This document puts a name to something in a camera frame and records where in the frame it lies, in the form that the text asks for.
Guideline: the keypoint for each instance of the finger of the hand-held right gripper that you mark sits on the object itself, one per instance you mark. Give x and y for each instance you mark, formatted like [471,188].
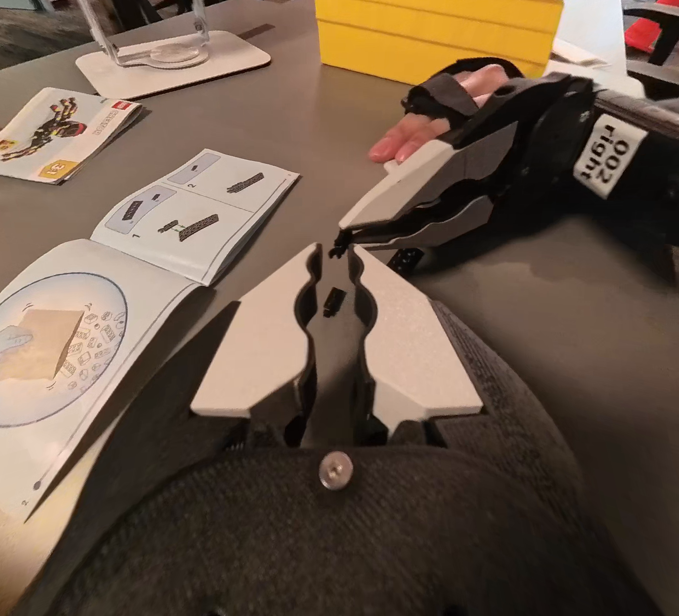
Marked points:
[451,223]
[414,175]

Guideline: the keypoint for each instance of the small black lego piece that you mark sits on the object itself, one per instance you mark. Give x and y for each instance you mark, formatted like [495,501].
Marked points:
[339,246]
[334,302]

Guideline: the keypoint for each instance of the black lego plate with holes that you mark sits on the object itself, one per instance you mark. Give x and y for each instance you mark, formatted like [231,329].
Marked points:
[406,258]

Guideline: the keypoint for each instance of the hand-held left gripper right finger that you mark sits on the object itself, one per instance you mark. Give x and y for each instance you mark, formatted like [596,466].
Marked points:
[424,356]

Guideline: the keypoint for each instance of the clear stand with white base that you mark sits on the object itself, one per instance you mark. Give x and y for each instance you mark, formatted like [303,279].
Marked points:
[233,56]

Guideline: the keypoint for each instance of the spider instruction booklet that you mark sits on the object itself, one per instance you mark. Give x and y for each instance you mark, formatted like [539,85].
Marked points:
[95,149]

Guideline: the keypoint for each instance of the orange traffic cone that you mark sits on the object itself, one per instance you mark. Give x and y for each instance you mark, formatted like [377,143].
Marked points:
[642,32]

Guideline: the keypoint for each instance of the snake instruction booklet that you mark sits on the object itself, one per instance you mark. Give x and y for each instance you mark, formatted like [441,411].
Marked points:
[132,276]

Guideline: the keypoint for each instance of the person's right hand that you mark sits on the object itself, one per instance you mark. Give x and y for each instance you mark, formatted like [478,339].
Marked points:
[411,136]

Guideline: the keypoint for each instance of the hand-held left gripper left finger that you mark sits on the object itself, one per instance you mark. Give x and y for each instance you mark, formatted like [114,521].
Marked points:
[244,356]

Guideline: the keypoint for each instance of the small printed paper sheet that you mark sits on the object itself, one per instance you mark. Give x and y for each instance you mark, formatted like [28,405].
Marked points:
[573,53]

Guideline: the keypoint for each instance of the yellow plastic bin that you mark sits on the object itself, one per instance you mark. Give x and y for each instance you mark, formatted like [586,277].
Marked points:
[424,38]

